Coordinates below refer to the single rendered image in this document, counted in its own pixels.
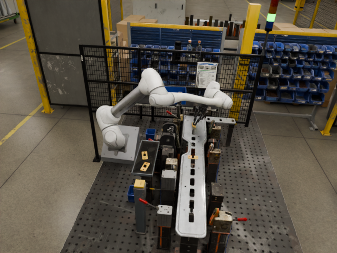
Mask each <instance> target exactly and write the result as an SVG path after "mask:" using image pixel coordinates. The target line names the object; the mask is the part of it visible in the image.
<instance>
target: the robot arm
mask: <svg viewBox="0 0 337 253"><path fill-rule="evenodd" d="M219 89H220V84H219V83H217V82H215V81H212V82H211V83H210V84H209V85H208V87H207V88H206V90H205V94H204V96H203V97H201V96H197V95H193V94H188V93H175V92H168V91H167V90H166V88H165V86H164V83H163V81H162V79H161V77H160V75H159V74H158V73H157V72H156V71H155V70H154V69H152V68H147V69H145V70H144V71H143V72H142V75H141V80H140V82H139V85H138V87H136V88H135V89H134V90H133V91H132V92H130V93H129V94H128V95H127V96H126V97H125V98H123V99H122V100H121V101H120V102H119V103H117V104H116V105H115V106H107V105H104V106H101V107H99V108H98V109H97V112H96V118H97V122H98V124H99V127H100V129H101V131H102V135H103V141H104V143H105V144H106V145H107V146H108V150H109V151H114V155H115V156H117V155H118V152H124V153H126V152H127V143H128V138H129V134H122V132H121V130H120V129H119V127H118V122H119V120H120V119H121V115H122V114H124V113H125V112H126V111H128V110H129V109H130V108H131V107H133V106H134V105H135V104H136V103H138V102H139V101H140V100H142V99H143V98H144V97H145V96H147V95H150V96H149V103H150V104H151V105H152V106H155V107H165V106H169V105H172V104H175V103H177V102H179V101H190V102H196V103H200V105H199V106H198V107H196V109H195V112H194V117H195V118H194V122H193V125H194V123H195V121H196V119H197V116H198V114H199V113H200V112H201V115H200V117H199V118H198V120H197V121H196V123H195V126H196V125H197V123H198V122H199V121H200V120H203V118H204V117H205V116H206V114H208V111H207V108H208V106H209V105H214V106H216V107H220V108H223V109H230V108H231V107H232V105H233V101H232V99H231V98H230V97H229V96H228V95H226V94H225V93H223V92H221V91H220V90H219ZM198 108H199V111H198V112H197V109H198ZM196 112H197V114H196ZM204 112H205V114H204V115H203V113H204ZM202 115H203V116H202Z"/></svg>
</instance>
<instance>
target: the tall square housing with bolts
mask: <svg viewBox="0 0 337 253"><path fill-rule="evenodd" d="M176 174H177V172H176V171H173V170H163V171H162V175H161V179H160V189H166V190H162V199H161V191H160V204H161V205H167V206H172V207H173V208H172V219H174V218H175V216H174V211H175V210H174V191H175V187H176Z"/></svg>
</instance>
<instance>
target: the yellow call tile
mask: <svg viewBox="0 0 337 253"><path fill-rule="evenodd" d="M144 184H145V180H136V181H135V184H134V187H135V188H144Z"/></svg>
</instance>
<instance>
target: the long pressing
mask: <svg viewBox="0 0 337 253"><path fill-rule="evenodd" d="M194 118H195V117H194V116H191V115H184V119H183V130H182V139H183V140H184V141H185V142H187V143H188V152H187V153H185V154H183V155H182V156H181V167H180V179H179V191H178V202H177V214H176V226H175V232H176V234H177V235H178V236H183V237H193V238H204V237H206V235H207V213H206V183H205V152H204V144H205V143H206V141H207V129H206V118H205V117H204V118H203V120H200V121H199V122H198V123H197V125H196V128H195V127H193V126H192V123H193V122H194ZM193 129H195V130H196V133H195V135H193V134H192V130H193ZM192 137H194V138H195V140H192ZM192 143H195V146H194V147H193V146H192ZM191 149H195V156H198V159H194V160H195V167H194V168H191V159H188V155H191ZM191 169H194V170H195V175H194V176H192V175H191ZM190 179H194V180H195V184H194V186H191V185H190ZM190 189H194V197H191V196H190ZM190 200H193V201H194V209H193V212H190V208H189V206H190ZM189 213H193V214H194V222H189Z"/></svg>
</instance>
